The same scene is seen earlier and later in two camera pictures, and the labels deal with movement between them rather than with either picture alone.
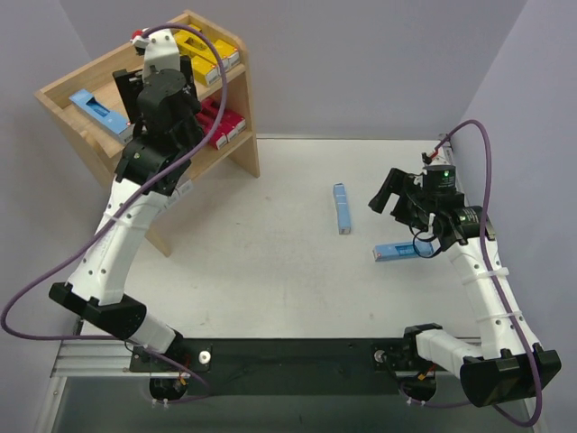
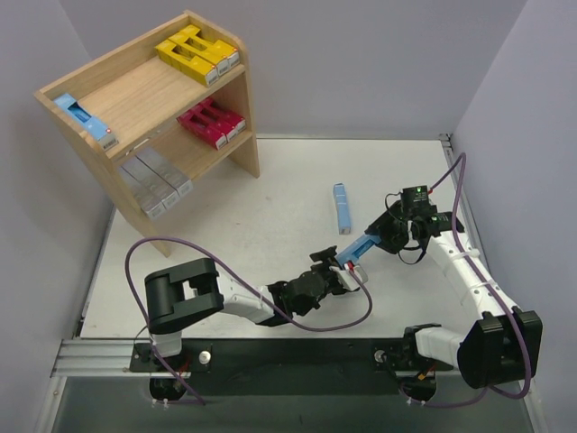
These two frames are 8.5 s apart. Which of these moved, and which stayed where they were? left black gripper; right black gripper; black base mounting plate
Moved: right black gripper; left black gripper
Stayed: black base mounting plate
